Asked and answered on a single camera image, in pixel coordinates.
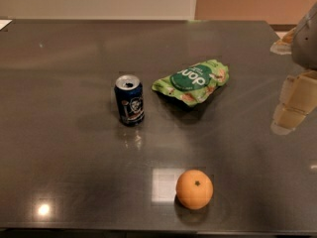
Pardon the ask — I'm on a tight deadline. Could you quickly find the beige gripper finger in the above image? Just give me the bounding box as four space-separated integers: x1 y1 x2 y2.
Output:
270 29 295 55
270 70 317 135

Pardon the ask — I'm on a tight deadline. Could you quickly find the green rice chip bag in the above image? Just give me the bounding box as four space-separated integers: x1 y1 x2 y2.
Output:
152 59 229 107

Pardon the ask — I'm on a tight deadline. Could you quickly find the orange fruit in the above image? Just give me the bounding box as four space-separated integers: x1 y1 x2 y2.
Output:
175 170 214 210

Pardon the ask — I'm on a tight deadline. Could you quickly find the blue soda can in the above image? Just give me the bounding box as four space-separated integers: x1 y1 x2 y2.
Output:
114 74 145 126

